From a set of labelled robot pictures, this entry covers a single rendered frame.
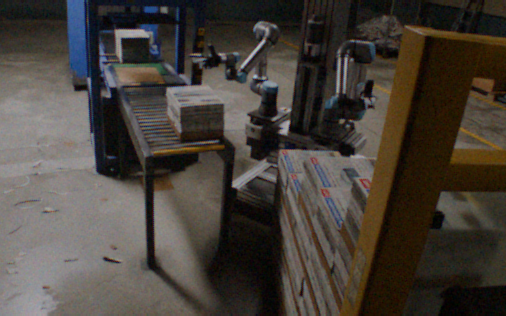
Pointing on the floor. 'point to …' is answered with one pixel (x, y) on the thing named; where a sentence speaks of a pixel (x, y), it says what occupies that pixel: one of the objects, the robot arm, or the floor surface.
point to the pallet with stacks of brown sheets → (492, 87)
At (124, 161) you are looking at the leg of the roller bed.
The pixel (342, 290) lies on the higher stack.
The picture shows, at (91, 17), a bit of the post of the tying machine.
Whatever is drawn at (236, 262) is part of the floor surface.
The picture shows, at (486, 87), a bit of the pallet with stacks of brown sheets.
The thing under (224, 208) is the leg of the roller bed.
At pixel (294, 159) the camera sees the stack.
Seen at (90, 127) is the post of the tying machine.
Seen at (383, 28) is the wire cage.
